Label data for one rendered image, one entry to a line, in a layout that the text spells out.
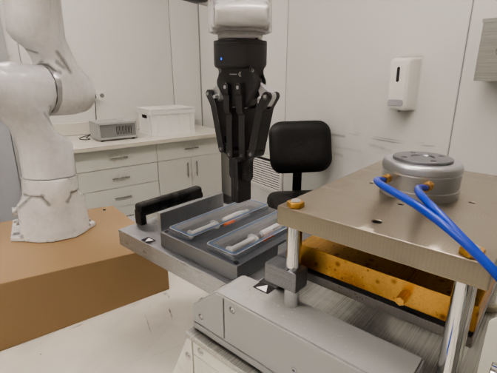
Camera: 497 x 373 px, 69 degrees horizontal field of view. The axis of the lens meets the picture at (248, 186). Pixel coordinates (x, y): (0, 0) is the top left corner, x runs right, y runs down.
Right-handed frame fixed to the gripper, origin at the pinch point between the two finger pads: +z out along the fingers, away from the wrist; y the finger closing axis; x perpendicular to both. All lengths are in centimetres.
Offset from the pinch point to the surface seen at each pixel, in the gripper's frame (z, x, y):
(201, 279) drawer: 11.8, 10.9, -2.6
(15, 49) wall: -33, -53, 275
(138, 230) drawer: 10.5, 9.3, 16.0
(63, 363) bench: 32.5, 23.3, 20.7
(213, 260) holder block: 8.7, 9.9, -4.1
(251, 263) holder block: 8.8, 6.8, -8.4
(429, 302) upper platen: 2.9, 9.5, -31.1
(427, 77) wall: -14, -162, 25
